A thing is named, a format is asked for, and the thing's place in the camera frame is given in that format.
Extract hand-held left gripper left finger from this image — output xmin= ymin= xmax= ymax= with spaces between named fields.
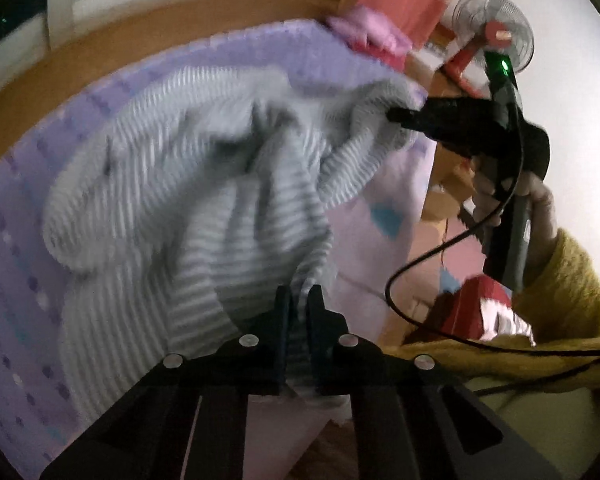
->
xmin=40 ymin=285 xmax=301 ymax=480

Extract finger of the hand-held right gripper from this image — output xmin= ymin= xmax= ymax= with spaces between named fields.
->
xmin=386 ymin=104 xmax=432 ymax=135

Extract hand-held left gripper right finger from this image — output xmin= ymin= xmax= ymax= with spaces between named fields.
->
xmin=307 ymin=284 xmax=563 ymax=480

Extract grey striped pants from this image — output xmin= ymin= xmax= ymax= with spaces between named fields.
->
xmin=42 ymin=65 xmax=426 ymax=411

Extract person's right hand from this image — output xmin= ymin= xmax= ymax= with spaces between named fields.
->
xmin=467 ymin=157 xmax=558 ymax=287

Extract cardboard box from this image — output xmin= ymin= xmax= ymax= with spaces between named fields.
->
xmin=420 ymin=157 xmax=481 ymax=222

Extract pink folded cloth pile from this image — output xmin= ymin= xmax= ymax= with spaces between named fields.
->
xmin=325 ymin=5 xmax=411 ymax=68

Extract electric fan with red base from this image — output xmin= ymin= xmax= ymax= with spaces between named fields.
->
xmin=442 ymin=0 xmax=536 ymax=98

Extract red white cloth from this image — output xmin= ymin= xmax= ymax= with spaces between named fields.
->
xmin=420 ymin=275 xmax=536 ymax=347

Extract person's yellow sweater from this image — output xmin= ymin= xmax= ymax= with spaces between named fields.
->
xmin=380 ymin=335 xmax=600 ymax=397

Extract purple dotted pink bedsheet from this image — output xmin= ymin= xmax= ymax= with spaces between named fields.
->
xmin=0 ymin=19 xmax=436 ymax=480

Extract wooden bed headboard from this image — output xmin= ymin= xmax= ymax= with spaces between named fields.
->
xmin=0 ymin=0 xmax=361 ymax=176

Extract white window frame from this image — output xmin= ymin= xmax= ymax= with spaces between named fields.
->
xmin=0 ymin=0 xmax=326 ymax=76

